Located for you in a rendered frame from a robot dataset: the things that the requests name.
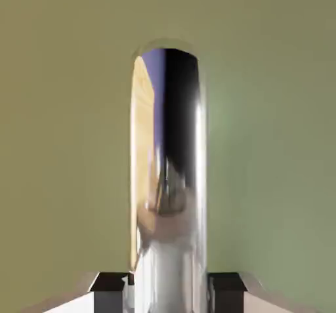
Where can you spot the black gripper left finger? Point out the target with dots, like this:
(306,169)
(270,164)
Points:
(109,289)

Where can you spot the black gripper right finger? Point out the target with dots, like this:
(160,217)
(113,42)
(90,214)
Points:
(228,289)

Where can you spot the olive green drawer front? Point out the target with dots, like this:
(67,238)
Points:
(65,108)

